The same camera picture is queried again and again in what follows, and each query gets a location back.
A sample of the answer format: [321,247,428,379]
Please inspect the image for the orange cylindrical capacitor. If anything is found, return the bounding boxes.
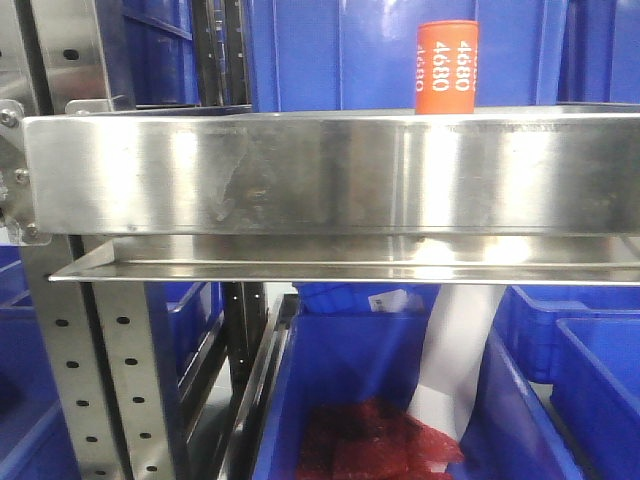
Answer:
[415,20,479,114]

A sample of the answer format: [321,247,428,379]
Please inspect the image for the stainless steel shelf tray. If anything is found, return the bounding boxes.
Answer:
[23,105,639,285]

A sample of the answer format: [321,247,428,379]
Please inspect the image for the perforated steel shelf upright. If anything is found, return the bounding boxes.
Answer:
[20,236,189,479]

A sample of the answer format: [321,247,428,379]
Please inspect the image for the blue bin with red parts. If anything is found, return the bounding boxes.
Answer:
[251,313,583,479]

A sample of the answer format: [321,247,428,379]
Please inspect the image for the white paper sheet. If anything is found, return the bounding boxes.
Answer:
[409,284,506,440]

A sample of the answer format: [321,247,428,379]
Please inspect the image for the red mesh parts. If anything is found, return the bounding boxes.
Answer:
[296,398,465,479]

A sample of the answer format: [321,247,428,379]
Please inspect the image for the blue bin lower right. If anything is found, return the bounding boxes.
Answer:
[492,285,640,480]

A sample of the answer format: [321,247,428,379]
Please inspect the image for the blue bin lower left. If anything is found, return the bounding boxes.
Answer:
[1,246,80,479]

